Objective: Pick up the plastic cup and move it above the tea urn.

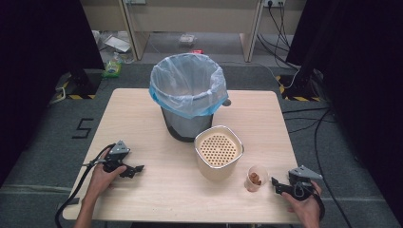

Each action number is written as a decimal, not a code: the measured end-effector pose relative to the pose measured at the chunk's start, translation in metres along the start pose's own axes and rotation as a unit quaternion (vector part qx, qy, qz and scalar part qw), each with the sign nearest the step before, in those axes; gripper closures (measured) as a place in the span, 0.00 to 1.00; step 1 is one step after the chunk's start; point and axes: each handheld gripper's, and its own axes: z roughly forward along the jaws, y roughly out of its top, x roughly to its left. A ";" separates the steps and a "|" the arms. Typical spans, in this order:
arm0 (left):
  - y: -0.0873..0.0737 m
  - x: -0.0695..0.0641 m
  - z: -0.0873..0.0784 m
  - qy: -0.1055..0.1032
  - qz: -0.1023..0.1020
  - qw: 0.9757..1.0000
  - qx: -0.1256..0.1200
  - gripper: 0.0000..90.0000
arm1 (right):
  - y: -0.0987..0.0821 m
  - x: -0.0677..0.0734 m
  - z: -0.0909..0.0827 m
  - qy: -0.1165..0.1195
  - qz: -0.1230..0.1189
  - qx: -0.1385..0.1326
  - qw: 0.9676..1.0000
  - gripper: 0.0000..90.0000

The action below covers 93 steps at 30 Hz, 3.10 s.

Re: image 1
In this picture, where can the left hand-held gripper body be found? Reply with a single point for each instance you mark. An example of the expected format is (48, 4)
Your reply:
(116, 158)

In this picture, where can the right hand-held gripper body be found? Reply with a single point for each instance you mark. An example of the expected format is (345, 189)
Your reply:
(301, 186)

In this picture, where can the person's right hand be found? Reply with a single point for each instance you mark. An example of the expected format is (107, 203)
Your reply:
(306, 209)

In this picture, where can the person's left hand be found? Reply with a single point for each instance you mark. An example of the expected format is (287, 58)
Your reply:
(100, 183)

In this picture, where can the brown scraps in cup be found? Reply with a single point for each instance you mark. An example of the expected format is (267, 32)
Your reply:
(254, 179)

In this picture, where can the clear plastic cup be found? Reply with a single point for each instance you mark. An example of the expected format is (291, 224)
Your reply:
(253, 185)

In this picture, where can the beige container with perforated insert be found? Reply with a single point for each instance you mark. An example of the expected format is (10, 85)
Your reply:
(218, 158)

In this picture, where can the grey trash bin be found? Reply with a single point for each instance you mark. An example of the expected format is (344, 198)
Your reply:
(187, 126)

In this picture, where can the black stand base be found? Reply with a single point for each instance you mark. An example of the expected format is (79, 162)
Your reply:
(299, 88)
(83, 81)

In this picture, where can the green wipes packet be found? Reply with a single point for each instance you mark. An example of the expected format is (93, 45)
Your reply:
(111, 69)

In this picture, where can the translucent blue bin bag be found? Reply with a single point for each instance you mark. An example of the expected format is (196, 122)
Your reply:
(187, 85)

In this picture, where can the white plastic sheet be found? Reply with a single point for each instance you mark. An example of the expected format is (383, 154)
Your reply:
(118, 43)

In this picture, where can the black curtain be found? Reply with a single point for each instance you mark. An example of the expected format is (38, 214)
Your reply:
(41, 63)
(358, 79)

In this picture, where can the small red item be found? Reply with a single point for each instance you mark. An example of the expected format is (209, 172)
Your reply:
(197, 51)

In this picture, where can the clear plastic package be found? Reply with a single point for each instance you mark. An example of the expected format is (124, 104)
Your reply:
(187, 40)

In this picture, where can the white wall socket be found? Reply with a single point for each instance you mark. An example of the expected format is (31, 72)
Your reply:
(274, 2)

